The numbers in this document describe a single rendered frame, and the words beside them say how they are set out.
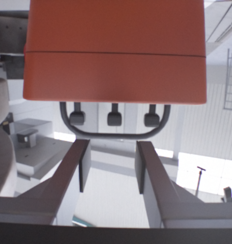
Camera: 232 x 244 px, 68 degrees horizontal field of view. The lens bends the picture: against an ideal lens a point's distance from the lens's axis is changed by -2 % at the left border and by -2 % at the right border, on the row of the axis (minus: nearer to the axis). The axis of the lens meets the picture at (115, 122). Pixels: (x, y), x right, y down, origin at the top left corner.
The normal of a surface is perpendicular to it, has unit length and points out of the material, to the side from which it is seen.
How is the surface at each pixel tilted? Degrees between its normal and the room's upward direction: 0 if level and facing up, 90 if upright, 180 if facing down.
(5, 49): 90
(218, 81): 90
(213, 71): 90
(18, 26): 90
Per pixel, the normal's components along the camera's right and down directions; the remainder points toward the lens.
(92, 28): 0.00, 0.14
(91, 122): -0.35, 0.24
